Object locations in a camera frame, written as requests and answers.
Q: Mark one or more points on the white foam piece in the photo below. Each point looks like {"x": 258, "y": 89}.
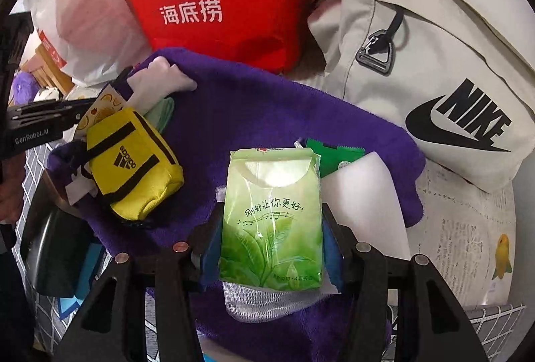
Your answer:
{"x": 363, "y": 199}

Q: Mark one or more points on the fruit print snack packet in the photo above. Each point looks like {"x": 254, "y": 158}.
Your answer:
{"x": 106, "y": 111}

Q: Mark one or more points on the white glove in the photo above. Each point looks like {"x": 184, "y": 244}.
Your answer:
{"x": 163, "y": 82}

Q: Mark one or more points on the white plastic shopping bag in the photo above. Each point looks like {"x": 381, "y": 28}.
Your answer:
{"x": 92, "y": 32}

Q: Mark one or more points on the grey waist bag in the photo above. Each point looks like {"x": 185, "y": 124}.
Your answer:
{"x": 418, "y": 53}

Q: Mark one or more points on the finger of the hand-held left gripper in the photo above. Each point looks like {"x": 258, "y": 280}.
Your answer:
{"x": 50, "y": 106}
{"x": 46, "y": 119}

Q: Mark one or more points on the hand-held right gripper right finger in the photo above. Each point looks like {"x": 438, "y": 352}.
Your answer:
{"x": 334, "y": 257}

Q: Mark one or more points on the purple towel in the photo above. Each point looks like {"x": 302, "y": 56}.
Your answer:
{"x": 250, "y": 115}

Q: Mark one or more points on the yellow mini bag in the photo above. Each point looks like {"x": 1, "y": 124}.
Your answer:
{"x": 133, "y": 170}

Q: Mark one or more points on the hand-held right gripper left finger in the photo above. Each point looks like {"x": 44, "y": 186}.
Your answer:
{"x": 209, "y": 270}

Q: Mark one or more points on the green sachet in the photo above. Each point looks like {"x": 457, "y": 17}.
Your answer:
{"x": 330, "y": 157}

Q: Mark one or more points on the purple plush toy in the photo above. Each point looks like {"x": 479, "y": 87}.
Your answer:
{"x": 23, "y": 88}

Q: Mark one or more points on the blue booklet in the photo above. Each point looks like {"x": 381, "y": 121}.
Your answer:
{"x": 90, "y": 282}

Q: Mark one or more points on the dark tin box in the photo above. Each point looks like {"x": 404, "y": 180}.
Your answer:
{"x": 54, "y": 253}

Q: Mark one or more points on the person's left hand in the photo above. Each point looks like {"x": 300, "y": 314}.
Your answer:
{"x": 8, "y": 195}

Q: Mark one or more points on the white dotted pillow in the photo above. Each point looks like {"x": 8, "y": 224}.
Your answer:
{"x": 44, "y": 93}

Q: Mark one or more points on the green pocket tissue packet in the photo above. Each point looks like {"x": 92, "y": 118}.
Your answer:
{"x": 267, "y": 228}

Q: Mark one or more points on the grey checked blanket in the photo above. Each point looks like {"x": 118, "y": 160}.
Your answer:
{"x": 493, "y": 320}

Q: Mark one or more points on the mint green cloth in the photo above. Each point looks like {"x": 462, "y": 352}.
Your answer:
{"x": 161, "y": 115}

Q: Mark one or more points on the wooden bed headboard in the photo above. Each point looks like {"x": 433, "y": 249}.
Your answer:
{"x": 46, "y": 65}

